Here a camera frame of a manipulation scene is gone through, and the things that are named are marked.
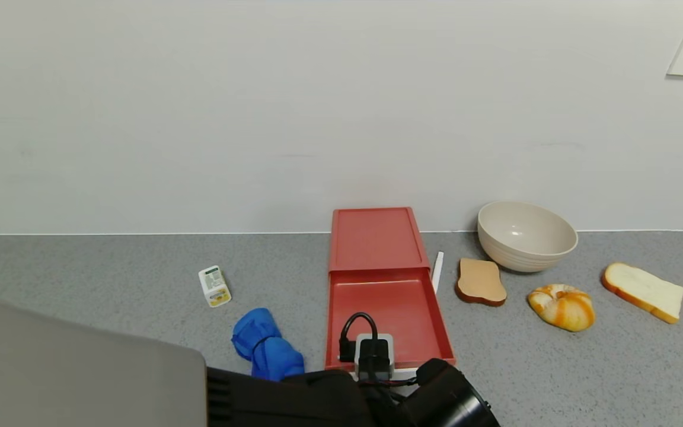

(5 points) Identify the red drawer with white handle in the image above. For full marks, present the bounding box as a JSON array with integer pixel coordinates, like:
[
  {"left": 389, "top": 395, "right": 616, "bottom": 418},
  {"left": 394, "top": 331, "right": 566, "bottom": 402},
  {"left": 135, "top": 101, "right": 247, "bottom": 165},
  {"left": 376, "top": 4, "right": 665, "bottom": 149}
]
[{"left": 325, "top": 268, "right": 456, "bottom": 381}]

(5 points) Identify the blue crumpled cloth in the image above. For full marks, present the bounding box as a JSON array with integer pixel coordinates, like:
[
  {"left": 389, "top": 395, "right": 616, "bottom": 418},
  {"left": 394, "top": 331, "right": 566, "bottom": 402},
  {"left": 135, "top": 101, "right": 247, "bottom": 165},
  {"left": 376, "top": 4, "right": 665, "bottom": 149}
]
[{"left": 232, "top": 307, "right": 306, "bottom": 381}]

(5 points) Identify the brown toast slice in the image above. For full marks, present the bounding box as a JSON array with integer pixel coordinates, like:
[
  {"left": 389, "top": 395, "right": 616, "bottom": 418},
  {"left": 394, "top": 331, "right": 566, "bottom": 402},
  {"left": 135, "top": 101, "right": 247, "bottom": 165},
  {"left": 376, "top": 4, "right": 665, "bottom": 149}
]
[{"left": 455, "top": 259, "right": 507, "bottom": 307}]

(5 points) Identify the beige ribbed bowl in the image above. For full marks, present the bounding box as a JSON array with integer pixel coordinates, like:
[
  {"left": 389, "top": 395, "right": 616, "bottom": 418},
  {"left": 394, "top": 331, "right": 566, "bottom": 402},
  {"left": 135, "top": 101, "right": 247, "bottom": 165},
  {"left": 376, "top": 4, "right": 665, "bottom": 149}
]
[{"left": 477, "top": 201, "right": 579, "bottom": 273}]

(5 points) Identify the orange striped bread roll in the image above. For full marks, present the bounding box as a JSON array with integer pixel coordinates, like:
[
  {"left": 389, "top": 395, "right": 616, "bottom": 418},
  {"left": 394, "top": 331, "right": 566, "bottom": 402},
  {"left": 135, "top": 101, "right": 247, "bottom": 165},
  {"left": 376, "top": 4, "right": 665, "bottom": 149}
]
[{"left": 527, "top": 284, "right": 596, "bottom": 332}]

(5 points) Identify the white bread slice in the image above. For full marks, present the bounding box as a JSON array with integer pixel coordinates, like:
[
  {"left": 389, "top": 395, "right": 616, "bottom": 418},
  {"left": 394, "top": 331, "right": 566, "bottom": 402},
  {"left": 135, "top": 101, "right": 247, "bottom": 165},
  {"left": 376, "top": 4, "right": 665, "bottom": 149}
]
[{"left": 601, "top": 262, "right": 683, "bottom": 324}]

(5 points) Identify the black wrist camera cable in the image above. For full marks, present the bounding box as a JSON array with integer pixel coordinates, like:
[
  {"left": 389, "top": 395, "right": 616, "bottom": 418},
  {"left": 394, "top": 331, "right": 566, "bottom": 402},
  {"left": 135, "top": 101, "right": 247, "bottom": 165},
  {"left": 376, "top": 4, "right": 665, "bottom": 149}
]
[{"left": 339, "top": 313, "right": 379, "bottom": 364}]

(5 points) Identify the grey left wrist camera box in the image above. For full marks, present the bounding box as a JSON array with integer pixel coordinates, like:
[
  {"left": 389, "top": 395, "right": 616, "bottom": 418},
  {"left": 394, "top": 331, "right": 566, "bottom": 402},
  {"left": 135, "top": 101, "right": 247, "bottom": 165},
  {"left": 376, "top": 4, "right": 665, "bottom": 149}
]
[{"left": 355, "top": 333, "right": 394, "bottom": 381}]

